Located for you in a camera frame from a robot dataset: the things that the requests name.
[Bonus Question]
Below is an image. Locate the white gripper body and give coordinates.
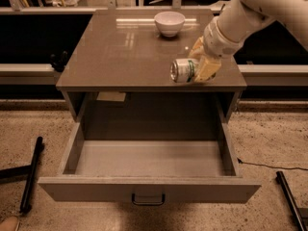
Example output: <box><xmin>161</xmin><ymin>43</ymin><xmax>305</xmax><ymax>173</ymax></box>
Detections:
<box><xmin>203</xmin><ymin>16</ymin><xmax>244</xmax><ymax>59</ymax></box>

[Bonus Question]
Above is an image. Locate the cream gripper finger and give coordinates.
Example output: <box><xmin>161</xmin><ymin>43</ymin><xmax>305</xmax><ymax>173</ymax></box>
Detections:
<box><xmin>194</xmin><ymin>56</ymin><xmax>221</xmax><ymax>82</ymax></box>
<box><xmin>189</xmin><ymin>37</ymin><xmax>204</xmax><ymax>60</ymax></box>

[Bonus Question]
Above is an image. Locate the silver green 7up can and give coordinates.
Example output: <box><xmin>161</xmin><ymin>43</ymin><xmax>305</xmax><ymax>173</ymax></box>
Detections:
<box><xmin>170</xmin><ymin>59</ymin><xmax>199</xmax><ymax>83</ymax></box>

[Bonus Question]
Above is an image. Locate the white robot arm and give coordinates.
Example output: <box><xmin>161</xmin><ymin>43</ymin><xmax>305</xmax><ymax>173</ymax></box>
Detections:
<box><xmin>189</xmin><ymin>0</ymin><xmax>308</xmax><ymax>82</ymax></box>

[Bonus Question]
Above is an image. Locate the grey cabinet with glossy top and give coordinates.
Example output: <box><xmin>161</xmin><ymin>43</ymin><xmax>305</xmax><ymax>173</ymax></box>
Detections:
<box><xmin>57</xmin><ymin>8</ymin><xmax>246</xmax><ymax>116</ymax></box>

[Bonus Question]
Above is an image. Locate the open grey top drawer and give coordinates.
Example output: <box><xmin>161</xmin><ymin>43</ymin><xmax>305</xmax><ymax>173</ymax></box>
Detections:
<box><xmin>38</xmin><ymin>124</ymin><xmax>261</xmax><ymax>204</ymax></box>

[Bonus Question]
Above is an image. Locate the white ceramic bowl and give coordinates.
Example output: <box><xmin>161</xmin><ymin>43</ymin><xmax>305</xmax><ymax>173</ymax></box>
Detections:
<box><xmin>154</xmin><ymin>12</ymin><xmax>185</xmax><ymax>38</ymax></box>

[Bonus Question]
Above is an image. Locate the white paper label in cabinet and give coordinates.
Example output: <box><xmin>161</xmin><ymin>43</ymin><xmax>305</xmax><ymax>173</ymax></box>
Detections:
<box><xmin>97</xmin><ymin>92</ymin><xmax>126</xmax><ymax>102</ymax></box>

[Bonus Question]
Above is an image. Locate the black stand leg right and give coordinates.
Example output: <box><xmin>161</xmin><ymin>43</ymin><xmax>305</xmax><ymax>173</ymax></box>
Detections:
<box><xmin>276</xmin><ymin>171</ymin><xmax>308</xmax><ymax>231</ymax></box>

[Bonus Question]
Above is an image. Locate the black stand leg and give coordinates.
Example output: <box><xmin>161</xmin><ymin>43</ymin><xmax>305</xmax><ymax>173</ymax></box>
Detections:
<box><xmin>276</xmin><ymin>171</ymin><xmax>308</xmax><ymax>231</ymax></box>
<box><xmin>0</xmin><ymin>137</ymin><xmax>44</xmax><ymax>215</ymax></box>

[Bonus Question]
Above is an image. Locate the black stand leg left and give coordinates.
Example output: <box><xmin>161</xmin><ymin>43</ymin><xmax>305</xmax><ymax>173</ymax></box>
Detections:
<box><xmin>0</xmin><ymin>137</ymin><xmax>44</xmax><ymax>215</ymax></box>

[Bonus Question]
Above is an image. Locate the brown shoe tip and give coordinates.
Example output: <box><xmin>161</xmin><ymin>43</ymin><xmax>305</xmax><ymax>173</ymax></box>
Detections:
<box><xmin>0</xmin><ymin>217</ymin><xmax>19</xmax><ymax>231</ymax></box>

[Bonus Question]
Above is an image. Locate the black floor cable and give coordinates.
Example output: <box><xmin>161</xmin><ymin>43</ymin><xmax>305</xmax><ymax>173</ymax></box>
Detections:
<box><xmin>237</xmin><ymin>158</ymin><xmax>308</xmax><ymax>171</ymax></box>

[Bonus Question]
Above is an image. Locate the black clamp on rail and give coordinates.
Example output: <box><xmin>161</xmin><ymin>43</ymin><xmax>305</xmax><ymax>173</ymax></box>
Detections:
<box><xmin>50</xmin><ymin>51</ymin><xmax>68</xmax><ymax>72</ymax></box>

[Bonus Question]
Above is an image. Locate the black drawer handle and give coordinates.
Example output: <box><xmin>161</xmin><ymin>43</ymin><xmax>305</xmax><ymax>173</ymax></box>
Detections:
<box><xmin>131</xmin><ymin>193</ymin><xmax>166</xmax><ymax>206</ymax></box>

